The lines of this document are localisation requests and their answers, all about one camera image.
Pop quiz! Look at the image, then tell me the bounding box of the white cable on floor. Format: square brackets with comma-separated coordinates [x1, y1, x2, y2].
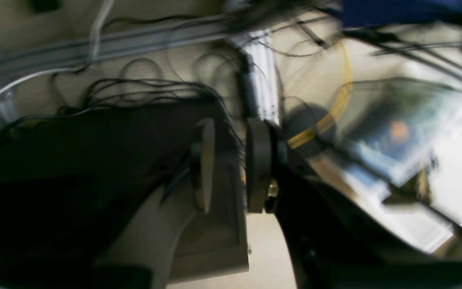
[0, 0, 115, 107]

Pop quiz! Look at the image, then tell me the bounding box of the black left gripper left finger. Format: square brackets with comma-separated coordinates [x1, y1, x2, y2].
[95, 118, 216, 289]

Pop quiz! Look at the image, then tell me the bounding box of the yellow cable on floor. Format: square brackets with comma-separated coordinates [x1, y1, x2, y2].
[287, 40, 354, 149]

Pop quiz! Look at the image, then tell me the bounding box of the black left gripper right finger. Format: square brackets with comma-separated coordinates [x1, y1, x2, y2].
[245, 117, 462, 289]

